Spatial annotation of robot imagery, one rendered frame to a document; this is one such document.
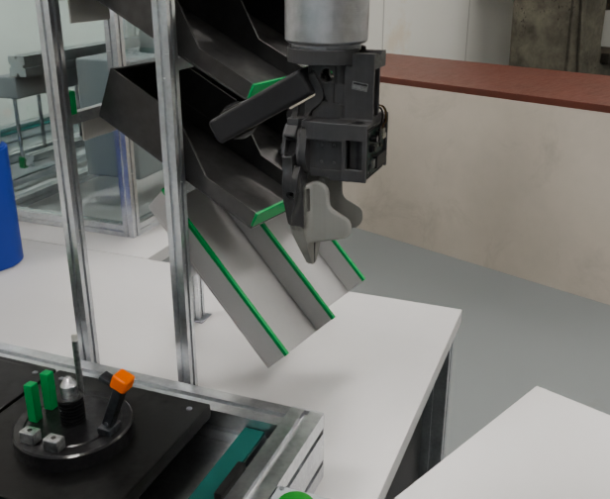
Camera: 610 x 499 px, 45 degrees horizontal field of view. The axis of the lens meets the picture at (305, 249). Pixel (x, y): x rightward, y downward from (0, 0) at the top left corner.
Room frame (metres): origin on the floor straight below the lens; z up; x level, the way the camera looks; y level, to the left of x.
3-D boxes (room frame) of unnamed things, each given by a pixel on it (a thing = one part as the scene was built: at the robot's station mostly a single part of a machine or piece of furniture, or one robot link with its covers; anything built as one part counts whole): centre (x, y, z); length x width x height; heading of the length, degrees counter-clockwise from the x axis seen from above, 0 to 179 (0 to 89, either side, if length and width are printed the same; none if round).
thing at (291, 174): (0.68, 0.01, 1.31); 0.05 x 0.02 x 0.09; 159
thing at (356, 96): (0.69, -0.03, 1.37); 0.09 x 0.08 x 0.12; 69
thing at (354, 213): (0.70, -0.03, 1.27); 0.06 x 0.03 x 0.09; 69
